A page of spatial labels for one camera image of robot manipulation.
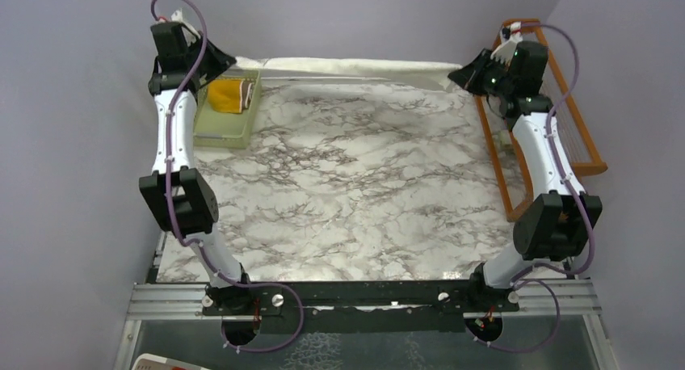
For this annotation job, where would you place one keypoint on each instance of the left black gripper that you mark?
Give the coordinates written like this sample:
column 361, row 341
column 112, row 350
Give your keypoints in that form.
column 220, row 60

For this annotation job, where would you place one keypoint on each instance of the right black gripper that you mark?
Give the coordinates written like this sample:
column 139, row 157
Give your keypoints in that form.
column 468, row 77

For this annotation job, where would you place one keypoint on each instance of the brown yellow bear towel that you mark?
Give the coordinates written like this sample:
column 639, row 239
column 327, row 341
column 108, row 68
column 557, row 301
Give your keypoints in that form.
column 230, row 95

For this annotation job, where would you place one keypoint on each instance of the cream white towel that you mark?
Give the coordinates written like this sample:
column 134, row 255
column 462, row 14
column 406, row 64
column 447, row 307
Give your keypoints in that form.
column 427, row 75

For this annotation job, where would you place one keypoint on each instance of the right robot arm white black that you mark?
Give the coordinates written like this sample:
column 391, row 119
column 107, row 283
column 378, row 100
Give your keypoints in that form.
column 559, row 223

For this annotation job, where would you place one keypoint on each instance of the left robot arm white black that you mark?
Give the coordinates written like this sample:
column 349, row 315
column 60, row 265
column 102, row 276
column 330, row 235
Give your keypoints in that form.
column 178, row 196

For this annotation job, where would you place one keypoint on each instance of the green plastic basket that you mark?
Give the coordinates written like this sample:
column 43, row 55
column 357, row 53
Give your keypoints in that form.
column 227, row 131

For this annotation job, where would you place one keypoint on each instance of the orange wooden rack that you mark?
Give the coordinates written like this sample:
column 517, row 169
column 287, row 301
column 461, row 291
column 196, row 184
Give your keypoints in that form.
column 554, row 150

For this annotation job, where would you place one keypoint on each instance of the red white box corner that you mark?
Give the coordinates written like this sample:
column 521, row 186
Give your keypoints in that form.
column 149, row 361

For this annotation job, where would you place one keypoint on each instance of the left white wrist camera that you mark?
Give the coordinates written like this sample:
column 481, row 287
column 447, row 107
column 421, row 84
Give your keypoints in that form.
column 191, row 34

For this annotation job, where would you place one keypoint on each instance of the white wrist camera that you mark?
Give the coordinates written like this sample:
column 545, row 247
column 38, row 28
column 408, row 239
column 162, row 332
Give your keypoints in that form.
column 510, row 37
column 191, row 34

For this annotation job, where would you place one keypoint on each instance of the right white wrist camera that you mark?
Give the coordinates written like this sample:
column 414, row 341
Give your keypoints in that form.
column 510, row 37

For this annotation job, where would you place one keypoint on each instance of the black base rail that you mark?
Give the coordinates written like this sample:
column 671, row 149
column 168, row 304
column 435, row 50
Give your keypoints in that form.
column 351, row 307

